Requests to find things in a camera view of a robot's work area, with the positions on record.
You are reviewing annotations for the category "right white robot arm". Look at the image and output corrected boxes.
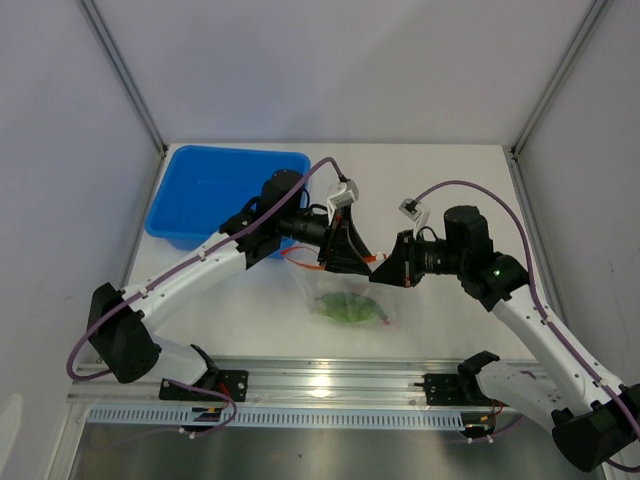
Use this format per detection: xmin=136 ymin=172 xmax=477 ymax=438
xmin=370 ymin=199 xmax=639 ymax=472

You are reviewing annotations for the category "left aluminium frame post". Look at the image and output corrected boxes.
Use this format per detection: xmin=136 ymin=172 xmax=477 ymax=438
xmin=76 ymin=0 xmax=167 ymax=154

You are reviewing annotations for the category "aluminium mounting rail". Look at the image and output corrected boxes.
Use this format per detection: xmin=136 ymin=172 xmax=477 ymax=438
xmin=66 ymin=357 xmax=462 ymax=410

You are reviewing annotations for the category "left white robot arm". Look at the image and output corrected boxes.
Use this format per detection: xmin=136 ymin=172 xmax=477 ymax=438
xmin=87 ymin=169 xmax=371 ymax=400

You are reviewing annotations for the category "aluminium frame post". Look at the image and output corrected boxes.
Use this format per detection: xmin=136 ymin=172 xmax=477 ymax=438
xmin=509 ymin=0 xmax=614 ymax=159
xmin=76 ymin=0 xmax=167 ymax=154

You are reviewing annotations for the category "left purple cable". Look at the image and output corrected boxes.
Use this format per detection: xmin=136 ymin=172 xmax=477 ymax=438
xmin=66 ymin=156 xmax=351 ymax=441

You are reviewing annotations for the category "clear zip top bag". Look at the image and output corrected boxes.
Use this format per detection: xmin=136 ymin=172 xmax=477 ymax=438
xmin=280 ymin=244 xmax=399 ymax=329

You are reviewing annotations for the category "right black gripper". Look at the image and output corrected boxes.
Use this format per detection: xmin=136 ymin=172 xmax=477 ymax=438
xmin=369 ymin=229 xmax=467 ymax=288

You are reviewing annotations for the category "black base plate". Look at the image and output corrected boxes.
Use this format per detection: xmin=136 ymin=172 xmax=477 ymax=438
xmin=158 ymin=370 xmax=249 ymax=403
xmin=413 ymin=373 xmax=500 ymax=407

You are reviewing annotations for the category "green grape bunch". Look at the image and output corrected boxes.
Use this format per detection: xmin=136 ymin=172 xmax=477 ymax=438
xmin=312 ymin=292 xmax=387 ymax=324

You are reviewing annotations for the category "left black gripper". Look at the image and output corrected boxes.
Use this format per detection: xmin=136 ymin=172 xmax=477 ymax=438
xmin=278 ymin=204 xmax=371 ymax=276

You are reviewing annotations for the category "white slotted cable duct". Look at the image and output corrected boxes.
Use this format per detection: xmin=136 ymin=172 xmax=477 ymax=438
xmin=87 ymin=405 xmax=465 ymax=431

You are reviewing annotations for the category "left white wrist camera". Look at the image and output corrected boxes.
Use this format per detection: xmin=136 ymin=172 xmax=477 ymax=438
xmin=326 ymin=179 xmax=359 ymax=217

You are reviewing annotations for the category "blue plastic bin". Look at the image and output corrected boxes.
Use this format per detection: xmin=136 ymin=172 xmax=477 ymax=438
xmin=145 ymin=144 xmax=311 ymax=251

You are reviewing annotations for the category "right aluminium frame post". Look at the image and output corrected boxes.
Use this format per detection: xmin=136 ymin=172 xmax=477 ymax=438
xmin=509 ymin=0 xmax=614 ymax=159

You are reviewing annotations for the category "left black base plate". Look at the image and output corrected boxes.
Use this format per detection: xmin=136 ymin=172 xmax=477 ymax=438
xmin=158 ymin=370 xmax=249 ymax=403

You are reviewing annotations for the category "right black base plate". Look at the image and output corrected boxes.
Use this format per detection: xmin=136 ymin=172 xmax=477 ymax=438
xmin=413 ymin=373 xmax=500 ymax=407

